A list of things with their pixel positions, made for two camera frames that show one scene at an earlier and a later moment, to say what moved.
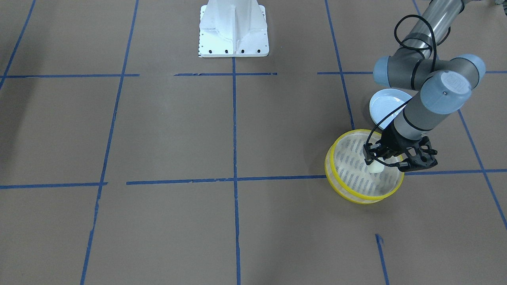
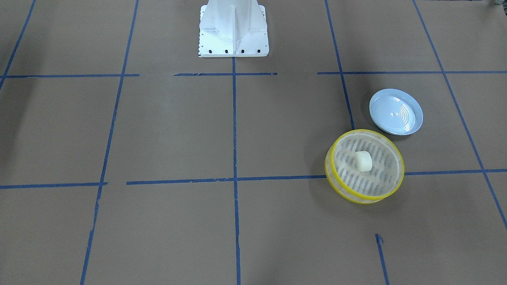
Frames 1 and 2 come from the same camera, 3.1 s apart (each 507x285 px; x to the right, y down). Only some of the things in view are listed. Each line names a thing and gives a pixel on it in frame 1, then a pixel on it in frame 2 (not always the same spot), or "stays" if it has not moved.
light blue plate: x=384 y=102 stays
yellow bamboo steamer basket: x=349 y=175 stays
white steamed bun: x=376 y=167 → x=363 y=161
